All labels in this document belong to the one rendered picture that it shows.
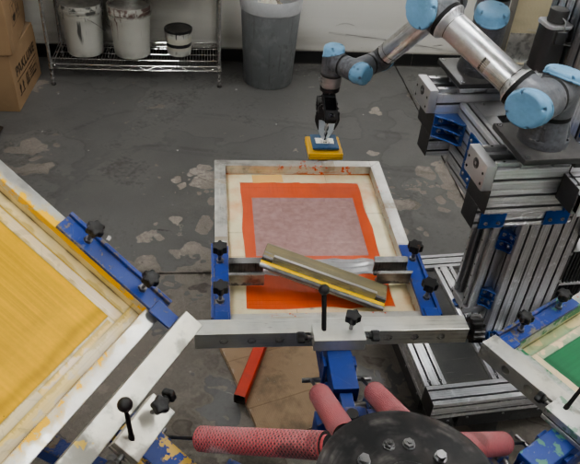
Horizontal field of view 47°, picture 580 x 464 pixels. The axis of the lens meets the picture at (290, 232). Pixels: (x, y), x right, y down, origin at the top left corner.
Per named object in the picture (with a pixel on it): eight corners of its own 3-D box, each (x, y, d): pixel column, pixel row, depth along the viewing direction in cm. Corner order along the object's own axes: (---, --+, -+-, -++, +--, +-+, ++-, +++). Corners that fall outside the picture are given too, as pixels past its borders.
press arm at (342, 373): (321, 346, 164) (323, 332, 161) (344, 345, 165) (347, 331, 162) (330, 403, 151) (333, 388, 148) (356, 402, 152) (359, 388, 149)
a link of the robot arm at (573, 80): (580, 111, 195) (597, 69, 187) (559, 125, 187) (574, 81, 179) (543, 97, 201) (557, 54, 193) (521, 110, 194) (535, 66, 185)
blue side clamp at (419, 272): (395, 260, 201) (399, 241, 197) (411, 260, 202) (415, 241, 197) (419, 332, 178) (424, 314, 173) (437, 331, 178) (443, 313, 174)
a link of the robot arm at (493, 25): (466, 47, 229) (475, 7, 221) (469, 33, 239) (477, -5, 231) (501, 52, 227) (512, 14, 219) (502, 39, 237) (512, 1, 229)
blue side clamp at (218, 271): (211, 261, 195) (211, 243, 190) (227, 261, 195) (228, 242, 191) (211, 337, 171) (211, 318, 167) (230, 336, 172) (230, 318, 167)
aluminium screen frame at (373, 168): (214, 168, 232) (214, 159, 229) (377, 169, 238) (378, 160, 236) (214, 334, 170) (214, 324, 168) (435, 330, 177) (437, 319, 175)
